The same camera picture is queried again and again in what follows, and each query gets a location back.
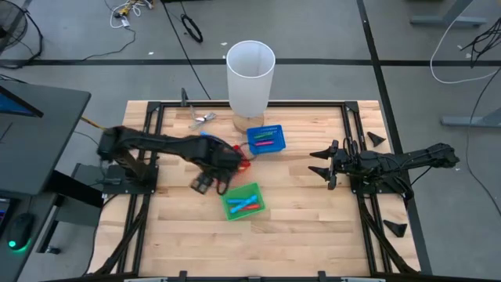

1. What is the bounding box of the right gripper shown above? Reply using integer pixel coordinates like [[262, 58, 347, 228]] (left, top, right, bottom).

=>
[[307, 139, 353, 191]]

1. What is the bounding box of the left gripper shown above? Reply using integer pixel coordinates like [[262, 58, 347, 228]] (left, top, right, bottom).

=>
[[195, 137, 248, 177]]

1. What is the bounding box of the red plastic basket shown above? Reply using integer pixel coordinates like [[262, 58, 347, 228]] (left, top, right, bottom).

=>
[[232, 143, 253, 171]]

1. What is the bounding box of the blue plastic basket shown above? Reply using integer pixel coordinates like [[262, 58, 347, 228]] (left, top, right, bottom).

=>
[[246, 124, 287, 155]]

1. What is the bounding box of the green plastic basket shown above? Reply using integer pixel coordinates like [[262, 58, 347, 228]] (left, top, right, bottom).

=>
[[219, 182, 267, 222]]

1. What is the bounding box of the grey desk foot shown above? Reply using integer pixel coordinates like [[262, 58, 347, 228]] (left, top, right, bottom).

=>
[[409, 0, 487, 27], [441, 107, 501, 128]]

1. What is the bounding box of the black desk leg base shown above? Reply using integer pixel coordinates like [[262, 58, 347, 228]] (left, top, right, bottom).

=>
[[37, 168, 105, 255]]

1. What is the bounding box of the black desk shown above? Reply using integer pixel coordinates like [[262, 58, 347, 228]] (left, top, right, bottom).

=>
[[0, 80, 92, 197]]

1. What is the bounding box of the computer monitor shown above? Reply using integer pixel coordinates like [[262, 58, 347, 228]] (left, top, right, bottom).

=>
[[0, 85, 45, 119]]

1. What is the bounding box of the black mouse green light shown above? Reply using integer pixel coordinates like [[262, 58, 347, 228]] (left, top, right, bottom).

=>
[[6, 212, 35, 251]]

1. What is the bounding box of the black floor fan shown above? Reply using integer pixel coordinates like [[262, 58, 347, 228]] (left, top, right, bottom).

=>
[[0, 0, 44, 71]]

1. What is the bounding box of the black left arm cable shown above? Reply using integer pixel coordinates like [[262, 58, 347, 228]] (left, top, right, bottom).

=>
[[216, 172, 232, 197]]

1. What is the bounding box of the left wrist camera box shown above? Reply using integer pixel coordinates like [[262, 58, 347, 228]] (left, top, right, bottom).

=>
[[190, 173, 215, 196]]

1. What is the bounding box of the black triangular bracket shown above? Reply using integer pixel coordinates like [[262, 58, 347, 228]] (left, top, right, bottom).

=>
[[382, 219, 409, 238], [366, 131, 387, 148]]

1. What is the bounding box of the black aluminium table frame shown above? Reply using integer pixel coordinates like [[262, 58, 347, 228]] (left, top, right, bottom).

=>
[[88, 99, 422, 282]]

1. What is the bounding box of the black cable coil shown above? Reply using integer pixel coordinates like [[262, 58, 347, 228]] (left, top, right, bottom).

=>
[[180, 13, 204, 44]]

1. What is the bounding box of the yellow cable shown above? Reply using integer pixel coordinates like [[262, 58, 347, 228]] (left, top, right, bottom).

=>
[[80, 116, 107, 131]]

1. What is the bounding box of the white floor cable bundle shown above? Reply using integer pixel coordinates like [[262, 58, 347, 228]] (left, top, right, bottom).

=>
[[108, 0, 154, 29]]

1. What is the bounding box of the black floor cable bundle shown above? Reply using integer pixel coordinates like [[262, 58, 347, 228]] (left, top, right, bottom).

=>
[[460, 17, 501, 68]]

